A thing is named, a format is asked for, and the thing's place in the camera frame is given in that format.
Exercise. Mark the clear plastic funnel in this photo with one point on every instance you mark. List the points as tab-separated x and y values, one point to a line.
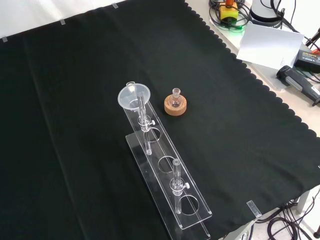
128	98

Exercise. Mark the clear acrylic funnel stand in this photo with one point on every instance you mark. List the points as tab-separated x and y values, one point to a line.
155	150

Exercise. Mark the small round-bottom glass flask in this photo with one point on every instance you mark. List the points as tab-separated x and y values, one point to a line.
175	101

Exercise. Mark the black cloth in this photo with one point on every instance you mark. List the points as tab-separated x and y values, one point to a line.
75	100

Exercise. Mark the clear tape strip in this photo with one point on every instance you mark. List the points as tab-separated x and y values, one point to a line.
4	39
115	5
253	208
63	22

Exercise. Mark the yellow stop button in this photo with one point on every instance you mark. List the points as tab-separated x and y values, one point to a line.
228	13

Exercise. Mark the pale board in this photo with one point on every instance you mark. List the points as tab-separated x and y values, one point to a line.
270	45

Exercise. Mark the black handheld device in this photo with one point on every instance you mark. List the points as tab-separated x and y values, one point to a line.
295	80

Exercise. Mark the black power adapter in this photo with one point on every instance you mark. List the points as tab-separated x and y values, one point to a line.
308	58

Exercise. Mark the grey bench leg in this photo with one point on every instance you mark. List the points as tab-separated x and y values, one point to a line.
303	201

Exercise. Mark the black tripod leg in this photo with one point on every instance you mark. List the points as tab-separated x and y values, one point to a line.
315	37

